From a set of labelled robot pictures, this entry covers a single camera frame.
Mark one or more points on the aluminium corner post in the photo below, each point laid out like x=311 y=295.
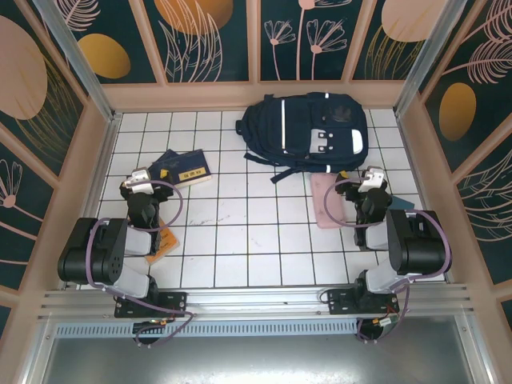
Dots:
x=86 y=76
x=420 y=64

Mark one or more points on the navy book with yellow label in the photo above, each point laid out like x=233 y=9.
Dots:
x=192 y=168

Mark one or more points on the pink pencil case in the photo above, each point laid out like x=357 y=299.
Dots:
x=324 y=200

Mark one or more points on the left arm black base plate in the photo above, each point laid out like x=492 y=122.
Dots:
x=172 y=302

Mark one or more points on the teal leather wallet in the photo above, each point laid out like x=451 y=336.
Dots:
x=402 y=202

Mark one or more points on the grey metal sheet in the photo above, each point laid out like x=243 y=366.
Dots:
x=256 y=360

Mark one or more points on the aluminium mounting rail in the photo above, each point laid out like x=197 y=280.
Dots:
x=256 y=298

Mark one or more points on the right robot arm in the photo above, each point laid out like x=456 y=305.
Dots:
x=420 y=248

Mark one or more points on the orange paperback book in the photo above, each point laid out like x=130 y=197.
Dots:
x=170 y=244

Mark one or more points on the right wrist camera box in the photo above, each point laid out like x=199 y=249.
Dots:
x=372 y=178

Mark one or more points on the aluminium side rail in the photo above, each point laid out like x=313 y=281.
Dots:
x=404 y=130
x=105 y=154

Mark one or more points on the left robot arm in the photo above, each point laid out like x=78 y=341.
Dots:
x=80 y=260

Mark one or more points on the plain navy book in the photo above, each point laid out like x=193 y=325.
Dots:
x=162 y=160

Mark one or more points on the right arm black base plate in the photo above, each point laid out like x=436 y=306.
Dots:
x=344 y=302

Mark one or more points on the navy blue backpack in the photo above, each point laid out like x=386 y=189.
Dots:
x=296 y=128

